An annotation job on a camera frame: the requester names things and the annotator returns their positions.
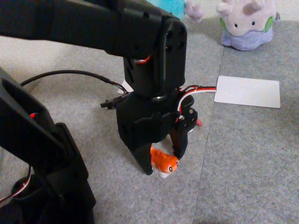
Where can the orange shrimp sushi toy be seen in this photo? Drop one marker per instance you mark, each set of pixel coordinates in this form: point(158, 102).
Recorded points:
point(164, 162)

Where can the red tuna sushi toy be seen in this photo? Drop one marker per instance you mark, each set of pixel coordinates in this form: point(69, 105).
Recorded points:
point(199, 122)

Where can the blue Wooper plush toy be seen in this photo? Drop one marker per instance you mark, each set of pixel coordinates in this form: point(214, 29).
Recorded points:
point(194, 9)

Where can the purple Goomy plush toy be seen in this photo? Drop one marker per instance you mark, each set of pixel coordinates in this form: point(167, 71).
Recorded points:
point(247, 25)

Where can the white rectangular card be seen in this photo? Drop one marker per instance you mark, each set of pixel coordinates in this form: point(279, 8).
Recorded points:
point(123, 87)
point(247, 92)

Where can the grey carpet tile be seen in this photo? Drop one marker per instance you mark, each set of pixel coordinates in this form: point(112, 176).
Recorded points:
point(252, 175)
point(116, 198)

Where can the black gripper camera mount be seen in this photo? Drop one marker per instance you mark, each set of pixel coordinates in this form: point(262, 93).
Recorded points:
point(109, 103)

